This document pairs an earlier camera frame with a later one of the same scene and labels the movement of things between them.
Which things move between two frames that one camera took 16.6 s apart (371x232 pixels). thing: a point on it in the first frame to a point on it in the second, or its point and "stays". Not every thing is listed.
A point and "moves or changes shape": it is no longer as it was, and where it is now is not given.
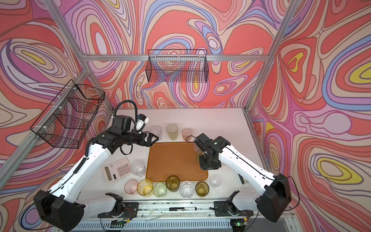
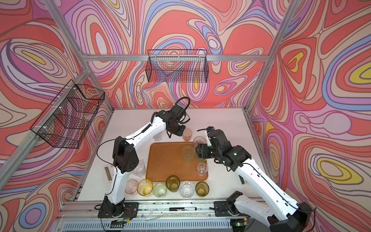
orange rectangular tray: (165, 159) stays
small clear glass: (215, 181) to (202, 168)
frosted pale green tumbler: (172, 131) moves or changes shape
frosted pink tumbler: (185, 134) stays
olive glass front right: (202, 189) stays
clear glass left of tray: (137, 168) stays
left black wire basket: (65, 121) stays
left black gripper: (148, 143) to (180, 133)
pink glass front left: (130, 186) stays
